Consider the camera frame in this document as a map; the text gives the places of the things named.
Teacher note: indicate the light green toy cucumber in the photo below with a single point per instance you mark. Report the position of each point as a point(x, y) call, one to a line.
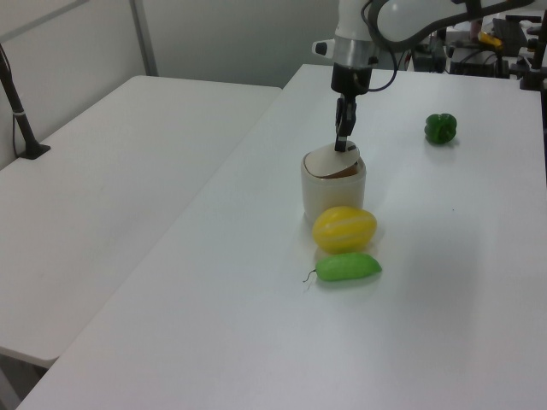
point(348, 267)

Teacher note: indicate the black pole with base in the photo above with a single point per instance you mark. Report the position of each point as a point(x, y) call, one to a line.
point(19, 119)

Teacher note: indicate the grey partition post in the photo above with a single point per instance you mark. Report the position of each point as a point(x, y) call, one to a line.
point(144, 38)

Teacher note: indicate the black camera stand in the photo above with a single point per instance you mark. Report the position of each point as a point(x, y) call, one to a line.
point(534, 72)

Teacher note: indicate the yellow tool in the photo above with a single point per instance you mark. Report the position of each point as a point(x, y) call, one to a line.
point(489, 39)

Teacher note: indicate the black equipment box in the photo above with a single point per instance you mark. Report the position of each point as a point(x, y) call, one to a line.
point(476, 62)

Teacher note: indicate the cream garbage bin lid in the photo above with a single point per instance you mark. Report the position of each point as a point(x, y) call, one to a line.
point(329, 160)

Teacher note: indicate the dark green toy bell pepper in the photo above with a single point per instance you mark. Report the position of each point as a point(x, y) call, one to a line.
point(440, 128)

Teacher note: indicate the white side table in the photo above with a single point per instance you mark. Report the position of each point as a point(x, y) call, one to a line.
point(107, 192)

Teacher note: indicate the yellow striped toy melon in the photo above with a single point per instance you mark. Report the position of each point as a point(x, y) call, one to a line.
point(344, 230)

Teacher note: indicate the cream garbage bin body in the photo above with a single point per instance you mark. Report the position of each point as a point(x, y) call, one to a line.
point(333, 196)

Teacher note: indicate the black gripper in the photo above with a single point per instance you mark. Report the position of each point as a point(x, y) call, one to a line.
point(351, 79)

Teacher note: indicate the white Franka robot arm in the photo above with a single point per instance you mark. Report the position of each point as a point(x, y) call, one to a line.
point(410, 17)

